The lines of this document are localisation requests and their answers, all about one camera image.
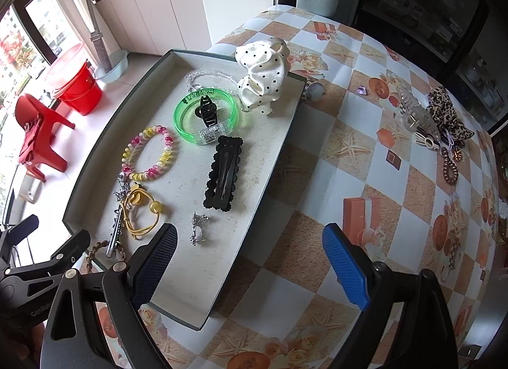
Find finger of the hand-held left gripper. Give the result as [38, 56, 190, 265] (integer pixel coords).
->
[49, 229, 91, 265]
[7, 214, 41, 249]

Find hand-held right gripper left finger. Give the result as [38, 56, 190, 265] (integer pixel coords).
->
[42, 223, 178, 369]

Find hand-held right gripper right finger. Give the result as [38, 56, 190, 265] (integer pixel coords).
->
[322, 223, 459, 369]

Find braided gold barrette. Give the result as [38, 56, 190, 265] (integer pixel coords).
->
[85, 201, 128, 275]

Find silver dangle earring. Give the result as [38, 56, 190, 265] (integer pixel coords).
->
[189, 212, 210, 249]

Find yellow bead hair ties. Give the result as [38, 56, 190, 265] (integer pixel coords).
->
[121, 184, 164, 241]

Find silver crystal hair clip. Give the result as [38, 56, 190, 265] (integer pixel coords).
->
[114, 172, 132, 204]

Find pink yellow spiral hair tie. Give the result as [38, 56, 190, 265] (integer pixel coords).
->
[121, 124, 176, 184]

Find black scalloped snap clip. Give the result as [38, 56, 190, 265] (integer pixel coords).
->
[203, 135, 245, 212]

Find shallow white-lined tray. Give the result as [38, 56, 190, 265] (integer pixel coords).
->
[63, 49, 309, 332]

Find green translucent bangle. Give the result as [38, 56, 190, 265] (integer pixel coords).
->
[173, 89, 241, 147]

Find small black claw clip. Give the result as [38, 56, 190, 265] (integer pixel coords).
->
[194, 95, 220, 130]

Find silver chain bracelet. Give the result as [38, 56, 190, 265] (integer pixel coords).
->
[184, 68, 239, 97]

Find white polka dot scrunchie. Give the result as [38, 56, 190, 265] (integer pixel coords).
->
[234, 37, 291, 116]

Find person's left forearm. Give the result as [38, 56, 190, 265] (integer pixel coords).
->
[0, 323, 45, 369]

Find checkered printed tablecloth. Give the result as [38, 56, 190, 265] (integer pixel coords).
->
[93, 4, 505, 369]

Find red plastic chair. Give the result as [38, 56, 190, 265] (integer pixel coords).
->
[15, 93, 76, 183]

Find beige black hairpin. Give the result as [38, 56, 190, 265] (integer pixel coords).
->
[414, 132, 438, 151]

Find red plastic bucket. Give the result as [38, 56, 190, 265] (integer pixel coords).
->
[44, 43, 105, 117]

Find clear hair claw clip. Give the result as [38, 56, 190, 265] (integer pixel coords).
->
[396, 85, 442, 144]

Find light blue basin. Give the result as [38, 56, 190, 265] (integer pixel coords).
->
[94, 50, 129, 84]

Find leopard print scrunchie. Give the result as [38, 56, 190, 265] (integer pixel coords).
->
[426, 86, 475, 146]

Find grey ribbed pipe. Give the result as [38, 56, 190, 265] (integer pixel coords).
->
[89, 29, 112, 73]

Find white cabinet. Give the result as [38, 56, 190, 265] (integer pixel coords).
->
[80, 0, 212, 57]

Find dark glass-door cabinet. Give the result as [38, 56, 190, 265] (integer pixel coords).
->
[352, 0, 508, 136]

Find brown spiral hair tie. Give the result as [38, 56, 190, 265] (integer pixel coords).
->
[441, 148, 461, 186]

